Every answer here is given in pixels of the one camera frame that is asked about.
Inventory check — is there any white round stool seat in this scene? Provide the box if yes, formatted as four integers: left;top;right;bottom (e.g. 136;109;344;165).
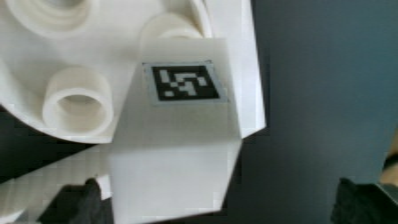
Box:
0;0;206;144

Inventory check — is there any white fence wall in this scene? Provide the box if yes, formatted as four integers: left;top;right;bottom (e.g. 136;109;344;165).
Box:
0;0;266;224

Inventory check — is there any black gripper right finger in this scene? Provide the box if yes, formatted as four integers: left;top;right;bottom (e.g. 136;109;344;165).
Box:
330;178;398;224

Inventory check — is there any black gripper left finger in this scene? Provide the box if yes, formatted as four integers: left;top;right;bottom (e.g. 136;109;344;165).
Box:
37;179;113;224

